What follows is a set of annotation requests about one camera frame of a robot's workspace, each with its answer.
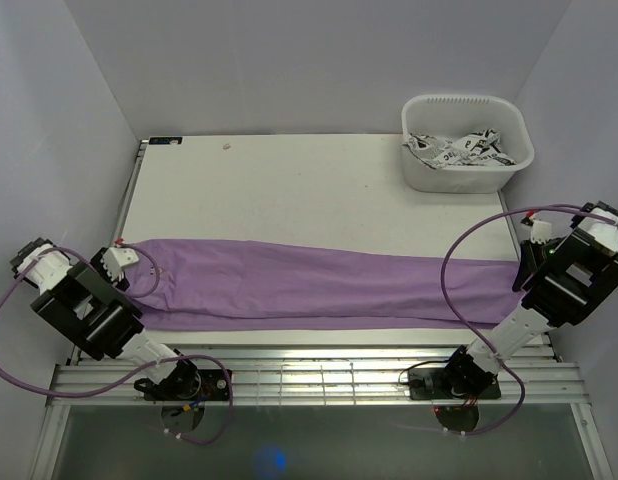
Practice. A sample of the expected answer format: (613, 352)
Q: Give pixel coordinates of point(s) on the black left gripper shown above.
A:
(96, 261)

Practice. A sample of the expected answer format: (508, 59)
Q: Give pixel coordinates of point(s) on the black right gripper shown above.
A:
(528, 263)

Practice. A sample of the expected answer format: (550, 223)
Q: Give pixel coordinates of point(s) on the purple trousers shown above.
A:
(222, 285)

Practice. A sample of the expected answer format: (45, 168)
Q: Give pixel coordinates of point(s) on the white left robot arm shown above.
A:
(88, 303)

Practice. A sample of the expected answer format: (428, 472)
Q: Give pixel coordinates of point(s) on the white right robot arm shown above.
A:
(563, 280)

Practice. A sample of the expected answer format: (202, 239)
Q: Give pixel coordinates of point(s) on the black white printed trousers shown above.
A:
(476, 149)

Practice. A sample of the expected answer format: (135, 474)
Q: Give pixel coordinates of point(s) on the black blue label sticker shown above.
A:
(165, 140)

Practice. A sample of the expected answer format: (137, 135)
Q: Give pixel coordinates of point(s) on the white plastic basket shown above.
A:
(451, 117)

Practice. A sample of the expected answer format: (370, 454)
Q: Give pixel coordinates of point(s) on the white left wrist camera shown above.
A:
(116, 259)

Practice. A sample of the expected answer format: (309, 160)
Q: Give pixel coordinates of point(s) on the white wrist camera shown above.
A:
(116, 259)
(540, 231)

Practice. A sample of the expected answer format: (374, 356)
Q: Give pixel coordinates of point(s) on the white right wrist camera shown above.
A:
(540, 231)

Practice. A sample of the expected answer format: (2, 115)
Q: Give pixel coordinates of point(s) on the aluminium rail frame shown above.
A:
(360, 367)

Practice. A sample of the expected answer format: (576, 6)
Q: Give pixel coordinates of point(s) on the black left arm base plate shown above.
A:
(205, 385)

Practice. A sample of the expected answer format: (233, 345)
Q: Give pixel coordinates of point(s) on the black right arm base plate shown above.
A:
(435, 383)

